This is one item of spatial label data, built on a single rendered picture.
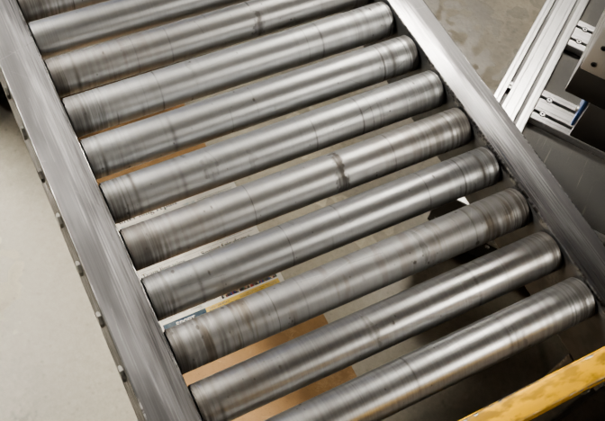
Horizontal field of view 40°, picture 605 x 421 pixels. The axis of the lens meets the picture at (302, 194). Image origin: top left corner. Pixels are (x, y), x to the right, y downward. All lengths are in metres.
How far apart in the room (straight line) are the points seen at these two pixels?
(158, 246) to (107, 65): 0.26
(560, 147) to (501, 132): 0.81
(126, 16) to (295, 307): 0.45
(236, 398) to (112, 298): 0.17
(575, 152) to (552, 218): 0.86
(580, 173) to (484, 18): 0.66
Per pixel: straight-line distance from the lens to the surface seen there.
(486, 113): 1.08
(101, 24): 1.12
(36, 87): 1.05
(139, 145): 1.00
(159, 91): 1.04
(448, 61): 1.12
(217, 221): 0.94
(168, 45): 1.09
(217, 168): 0.98
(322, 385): 1.72
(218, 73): 1.06
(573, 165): 1.86
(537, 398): 0.90
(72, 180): 0.97
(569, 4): 2.13
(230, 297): 1.76
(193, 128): 1.01
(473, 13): 2.35
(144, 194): 0.96
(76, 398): 1.71
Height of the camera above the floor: 1.62
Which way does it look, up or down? 58 degrees down
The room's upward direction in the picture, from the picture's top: 12 degrees clockwise
